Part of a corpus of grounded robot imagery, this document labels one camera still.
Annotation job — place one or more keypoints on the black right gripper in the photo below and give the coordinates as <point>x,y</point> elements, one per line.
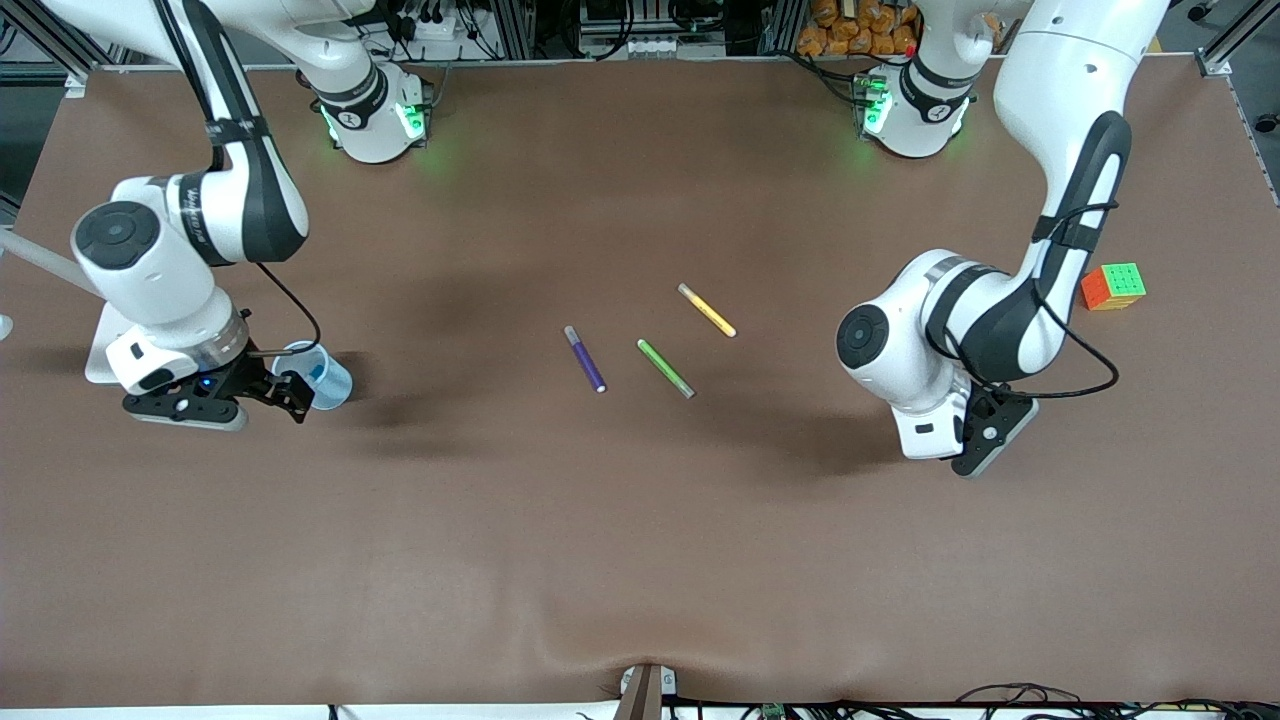
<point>249,378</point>

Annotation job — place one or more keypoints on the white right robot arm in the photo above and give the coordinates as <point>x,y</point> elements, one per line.
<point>150,280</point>

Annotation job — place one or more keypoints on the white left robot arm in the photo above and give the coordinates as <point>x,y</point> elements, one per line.
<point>900,350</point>

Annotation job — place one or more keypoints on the blue plastic cup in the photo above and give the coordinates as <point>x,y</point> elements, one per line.
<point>335,388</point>

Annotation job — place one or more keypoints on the multicolour puzzle cube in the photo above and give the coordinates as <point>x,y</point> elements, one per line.
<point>1113,287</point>

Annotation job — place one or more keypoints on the white stand with pole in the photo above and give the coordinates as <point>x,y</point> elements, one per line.
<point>97,340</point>

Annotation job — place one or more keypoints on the yellow marker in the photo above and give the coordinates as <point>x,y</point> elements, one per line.
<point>707,311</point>

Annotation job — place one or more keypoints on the purple marker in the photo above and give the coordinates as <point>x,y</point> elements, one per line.
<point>585,360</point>

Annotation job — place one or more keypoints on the green marker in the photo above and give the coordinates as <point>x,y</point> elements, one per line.
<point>665,368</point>

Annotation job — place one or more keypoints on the white power strip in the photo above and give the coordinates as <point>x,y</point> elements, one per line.
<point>432,28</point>

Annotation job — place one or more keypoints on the pile of orange packets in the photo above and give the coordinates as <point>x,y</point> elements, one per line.
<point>850,30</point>

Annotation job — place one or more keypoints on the aluminium frame strut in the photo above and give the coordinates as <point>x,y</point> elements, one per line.
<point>1215,58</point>
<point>50,50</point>

